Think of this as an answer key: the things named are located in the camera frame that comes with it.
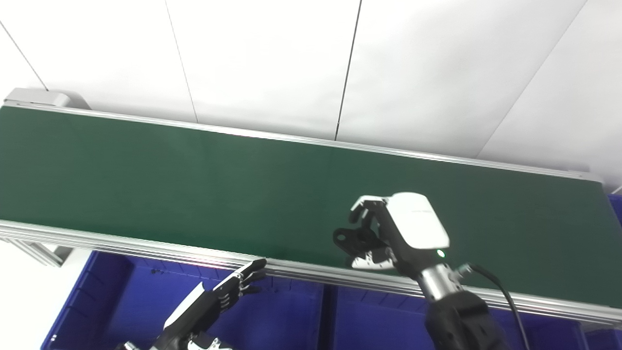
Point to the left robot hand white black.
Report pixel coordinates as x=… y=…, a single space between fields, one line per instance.
x=194 y=316

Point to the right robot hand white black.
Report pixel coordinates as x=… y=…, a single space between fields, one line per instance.
x=415 y=228

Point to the black flanged machine part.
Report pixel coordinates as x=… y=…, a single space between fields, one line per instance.
x=357 y=239

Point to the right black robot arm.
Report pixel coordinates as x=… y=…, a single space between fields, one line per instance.
x=457 y=316

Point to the blue plastic bin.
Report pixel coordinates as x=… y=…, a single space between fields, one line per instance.
x=126 y=301
x=379 y=321
x=614 y=204

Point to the green conveyor belt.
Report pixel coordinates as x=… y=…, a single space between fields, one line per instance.
x=218 y=189
x=146 y=247

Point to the aluminium conveyor leg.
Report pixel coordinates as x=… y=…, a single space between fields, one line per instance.
x=41 y=253

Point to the grey conveyor motor housing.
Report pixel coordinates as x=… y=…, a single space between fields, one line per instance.
x=43 y=97

